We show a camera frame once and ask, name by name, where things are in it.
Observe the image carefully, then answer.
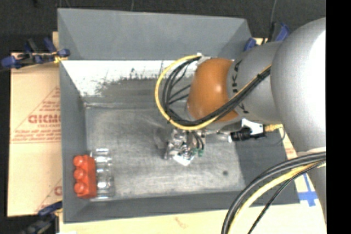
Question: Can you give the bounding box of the clear glass block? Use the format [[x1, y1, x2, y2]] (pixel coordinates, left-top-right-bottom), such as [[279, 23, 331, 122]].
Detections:
[[90, 147, 116, 200]]

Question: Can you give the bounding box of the red studded toy block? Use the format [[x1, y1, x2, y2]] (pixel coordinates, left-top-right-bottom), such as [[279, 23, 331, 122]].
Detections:
[[72, 154, 98, 199]]

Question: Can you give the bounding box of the brown cardboard board red print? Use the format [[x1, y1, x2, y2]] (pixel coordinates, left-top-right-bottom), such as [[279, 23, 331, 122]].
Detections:
[[6, 51, 64, 218]]

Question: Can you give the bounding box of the grey metal bin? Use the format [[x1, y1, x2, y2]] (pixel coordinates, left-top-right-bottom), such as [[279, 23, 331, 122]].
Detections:
[[56, 8, 300, 222]]

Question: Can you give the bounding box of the black cylinder on white bracket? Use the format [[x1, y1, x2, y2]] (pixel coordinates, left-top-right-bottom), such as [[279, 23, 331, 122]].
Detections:
[[228, 118, 284, 144]]

